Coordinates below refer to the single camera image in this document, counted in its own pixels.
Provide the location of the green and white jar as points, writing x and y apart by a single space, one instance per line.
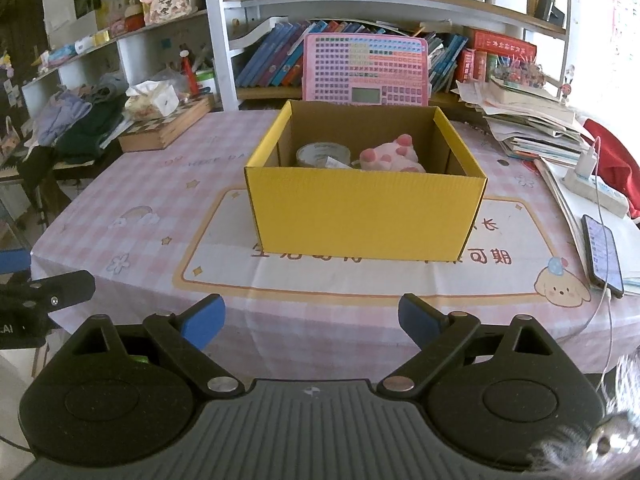
205 82

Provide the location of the stack of books and papers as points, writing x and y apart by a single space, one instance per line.
530 120

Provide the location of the row of blue books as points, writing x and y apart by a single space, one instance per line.
270 55

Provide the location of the black smartphone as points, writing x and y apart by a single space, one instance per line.
604 255

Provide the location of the white power strip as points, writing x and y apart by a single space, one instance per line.
600 195

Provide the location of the white plug-in charger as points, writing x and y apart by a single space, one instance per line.
587 162

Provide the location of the pink learning tablet toy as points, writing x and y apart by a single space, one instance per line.
365 65

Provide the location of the pink pig plush toy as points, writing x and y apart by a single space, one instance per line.
390 157

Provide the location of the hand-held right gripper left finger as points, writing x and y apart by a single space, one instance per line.
202 321

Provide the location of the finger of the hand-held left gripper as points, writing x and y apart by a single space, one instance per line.
14 261
55 290

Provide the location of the pile of clothes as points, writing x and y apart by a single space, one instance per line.
80 125

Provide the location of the white shelf unit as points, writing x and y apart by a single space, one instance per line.
220 40

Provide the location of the red books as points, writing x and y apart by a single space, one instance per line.
505 42

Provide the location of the yellow cardboard box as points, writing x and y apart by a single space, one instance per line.
365 215

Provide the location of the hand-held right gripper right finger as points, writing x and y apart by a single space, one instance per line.
420 321

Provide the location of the wooden chess box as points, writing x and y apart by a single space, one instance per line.
167 127

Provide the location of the clear tape roll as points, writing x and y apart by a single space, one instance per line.
312 152

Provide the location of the white tissue pack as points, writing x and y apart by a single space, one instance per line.
152 100

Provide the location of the alphabet wall poster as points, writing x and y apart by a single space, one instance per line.
625 25

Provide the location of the wooden side shelf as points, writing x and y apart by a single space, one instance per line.
130 35

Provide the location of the small black box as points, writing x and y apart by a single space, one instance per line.
550 9

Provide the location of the colourful figurine display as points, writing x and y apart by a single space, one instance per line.
517 72

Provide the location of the white notebook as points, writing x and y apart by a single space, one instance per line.
570 215

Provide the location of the red cloth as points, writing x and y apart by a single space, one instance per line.
620 165

